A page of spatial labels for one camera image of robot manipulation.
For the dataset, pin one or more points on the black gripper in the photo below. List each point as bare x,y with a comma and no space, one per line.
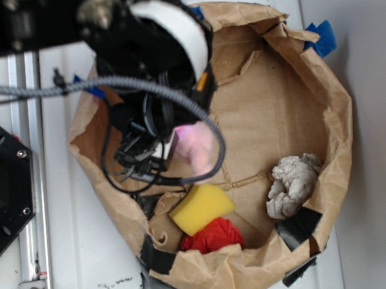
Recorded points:
148,135

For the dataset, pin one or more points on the pink plush bunny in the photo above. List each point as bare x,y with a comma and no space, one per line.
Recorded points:
195,147

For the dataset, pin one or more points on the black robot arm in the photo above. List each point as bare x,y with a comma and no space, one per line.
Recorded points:
155,53

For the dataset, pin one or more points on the yellow sponge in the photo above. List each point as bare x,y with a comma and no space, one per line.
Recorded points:
203,204

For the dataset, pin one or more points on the white plastic board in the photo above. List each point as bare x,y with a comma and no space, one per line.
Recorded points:
74,240

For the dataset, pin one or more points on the red crumpled ball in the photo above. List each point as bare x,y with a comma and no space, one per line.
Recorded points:
218,234

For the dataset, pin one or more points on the brown paper bag bin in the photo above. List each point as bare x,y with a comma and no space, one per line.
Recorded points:
275,98

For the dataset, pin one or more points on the crumpled grey paper ball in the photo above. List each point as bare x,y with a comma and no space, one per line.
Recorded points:
294,181

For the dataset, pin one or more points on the blue tape strip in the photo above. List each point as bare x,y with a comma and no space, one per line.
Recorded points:
327,41

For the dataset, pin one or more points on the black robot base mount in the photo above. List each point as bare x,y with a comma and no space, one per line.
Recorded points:
16,193

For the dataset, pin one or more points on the aluminium rail with bracket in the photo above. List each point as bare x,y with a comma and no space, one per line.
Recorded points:
33,248

